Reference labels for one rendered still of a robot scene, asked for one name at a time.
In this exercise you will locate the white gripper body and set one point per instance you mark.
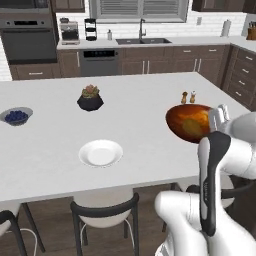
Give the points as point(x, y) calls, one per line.
point(217, 119)

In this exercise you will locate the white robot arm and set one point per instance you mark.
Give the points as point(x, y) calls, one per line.
point(186, 216)

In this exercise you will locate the brown glossy bowl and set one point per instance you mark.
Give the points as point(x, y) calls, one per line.
point(186, 121)

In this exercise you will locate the brown salt shaker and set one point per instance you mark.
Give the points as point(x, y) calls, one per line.
point(192, 97)

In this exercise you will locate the brown pepper shaker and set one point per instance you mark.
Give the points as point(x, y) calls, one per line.
point(184, 98)

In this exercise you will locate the brown drawer cupboard run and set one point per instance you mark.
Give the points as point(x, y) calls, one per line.
point(243, 76)

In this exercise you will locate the brown base cupboard run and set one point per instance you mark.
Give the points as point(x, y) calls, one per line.
point(173, 61)

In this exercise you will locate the white paper towel roll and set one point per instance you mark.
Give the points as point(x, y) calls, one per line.
point(226, 28)

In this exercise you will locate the wooden knife block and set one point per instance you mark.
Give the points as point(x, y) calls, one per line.
point(251, 33)

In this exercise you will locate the dark sink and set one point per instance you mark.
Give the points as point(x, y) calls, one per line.
point(143, 41)

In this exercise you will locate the dark metal tap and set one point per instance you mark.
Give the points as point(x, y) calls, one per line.
point(142, 29)

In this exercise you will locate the white plate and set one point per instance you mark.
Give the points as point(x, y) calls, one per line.
point(100, 153)

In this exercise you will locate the black pot with succulent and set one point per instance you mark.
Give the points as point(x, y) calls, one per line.
point(90, 100)

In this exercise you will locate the steel dishwasher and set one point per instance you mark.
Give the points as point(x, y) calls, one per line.
point(99, 63)

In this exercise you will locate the window with blinds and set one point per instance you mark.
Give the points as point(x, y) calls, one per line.
point(140, 9)

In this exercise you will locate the white soap bottle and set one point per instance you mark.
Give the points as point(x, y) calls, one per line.
point(109, 35)

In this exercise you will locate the black tiered stand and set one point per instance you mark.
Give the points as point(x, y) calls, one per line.
point(90, 30)

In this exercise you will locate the brown narrow base cupboard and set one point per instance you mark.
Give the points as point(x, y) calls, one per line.
point(68, 63)

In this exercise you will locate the silver coffee machine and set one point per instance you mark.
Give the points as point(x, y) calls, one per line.
point(69, 32)

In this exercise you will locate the brown drawer under oven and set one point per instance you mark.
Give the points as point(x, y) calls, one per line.
point(35, 71)

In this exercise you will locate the grey plate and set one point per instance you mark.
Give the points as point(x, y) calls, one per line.
point(27, 111)

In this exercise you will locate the dark blueberries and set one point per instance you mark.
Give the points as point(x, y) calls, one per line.
point(16, 116)

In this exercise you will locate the steel microwave oven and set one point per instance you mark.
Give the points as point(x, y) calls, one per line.
point(23, 4)

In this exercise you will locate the white wall socket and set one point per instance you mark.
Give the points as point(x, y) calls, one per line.
point(199, 21)

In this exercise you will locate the brown wall cupboard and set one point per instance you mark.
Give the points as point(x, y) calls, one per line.
point(68, 5)
point(223, 4)

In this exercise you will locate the steel wall oven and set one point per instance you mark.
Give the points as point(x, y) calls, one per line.
point(28, 41)

